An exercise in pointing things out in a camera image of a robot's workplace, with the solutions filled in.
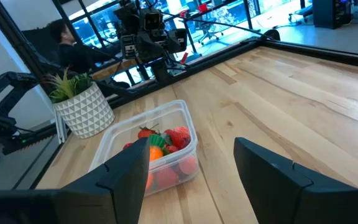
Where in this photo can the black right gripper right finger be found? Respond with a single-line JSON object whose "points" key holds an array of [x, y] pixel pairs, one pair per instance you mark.
{"points": [[278, 193]]}

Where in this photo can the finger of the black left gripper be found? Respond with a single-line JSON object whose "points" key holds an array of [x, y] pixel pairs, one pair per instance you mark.
{"points": [[128, 46], [178, 40]]}

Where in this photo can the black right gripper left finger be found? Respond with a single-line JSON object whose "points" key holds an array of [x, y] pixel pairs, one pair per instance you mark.
{"points": [[120, 193]]}

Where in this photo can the pale orange toy peach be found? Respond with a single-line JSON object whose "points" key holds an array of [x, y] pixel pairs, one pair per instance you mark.
{"points": [[149, 182]]}

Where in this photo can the red toy cherry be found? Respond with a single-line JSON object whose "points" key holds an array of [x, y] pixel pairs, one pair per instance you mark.
{"points": [[127, 145]]}

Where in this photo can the orange toy carrot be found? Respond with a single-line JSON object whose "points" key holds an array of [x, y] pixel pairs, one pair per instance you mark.
{"points": [[155, 153]]}

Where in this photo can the clear plastic tupperware container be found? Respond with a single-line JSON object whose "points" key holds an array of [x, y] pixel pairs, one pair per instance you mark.
{"points": [[154, 115]]}

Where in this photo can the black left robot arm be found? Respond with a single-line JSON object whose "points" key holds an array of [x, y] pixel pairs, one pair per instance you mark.
{"points": [[129, 14]]}

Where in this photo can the black office chair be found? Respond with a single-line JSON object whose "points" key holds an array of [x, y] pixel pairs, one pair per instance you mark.
{"points": [[208, 34]]}

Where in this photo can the person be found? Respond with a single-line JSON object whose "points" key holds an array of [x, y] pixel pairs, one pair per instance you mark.
{"points": [[73, 56]]}

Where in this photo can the green succulent in white pot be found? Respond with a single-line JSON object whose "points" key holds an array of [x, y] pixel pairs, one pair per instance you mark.
{"points": [[85, 115]]}

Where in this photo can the black cabinet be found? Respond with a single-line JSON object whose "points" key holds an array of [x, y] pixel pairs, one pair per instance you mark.
{"points": [[331, 14]]}

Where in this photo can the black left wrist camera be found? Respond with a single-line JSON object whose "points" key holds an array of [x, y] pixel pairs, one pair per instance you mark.
{"points": [[152, 21]]}

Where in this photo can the black metal table frame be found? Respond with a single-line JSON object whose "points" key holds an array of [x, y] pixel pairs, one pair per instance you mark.
{"points": [[216, 59]]}

